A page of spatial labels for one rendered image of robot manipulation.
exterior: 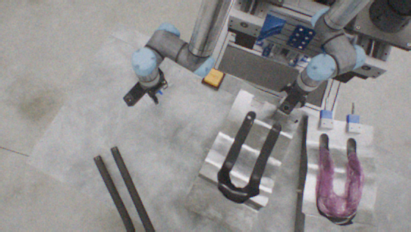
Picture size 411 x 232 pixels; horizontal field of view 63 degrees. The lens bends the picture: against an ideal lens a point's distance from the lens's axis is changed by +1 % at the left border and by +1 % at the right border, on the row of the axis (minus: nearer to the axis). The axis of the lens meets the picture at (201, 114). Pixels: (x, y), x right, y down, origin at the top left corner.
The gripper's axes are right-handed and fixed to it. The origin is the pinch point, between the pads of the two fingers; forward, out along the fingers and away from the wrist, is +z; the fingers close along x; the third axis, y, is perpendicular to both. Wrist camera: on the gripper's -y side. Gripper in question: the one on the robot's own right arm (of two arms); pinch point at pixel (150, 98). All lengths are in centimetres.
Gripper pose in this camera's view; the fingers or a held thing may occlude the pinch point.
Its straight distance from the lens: 136.2
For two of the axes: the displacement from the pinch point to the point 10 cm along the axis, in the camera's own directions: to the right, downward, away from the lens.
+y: 7.9, -5.9, 1.8
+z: -0.4, 2.6, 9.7
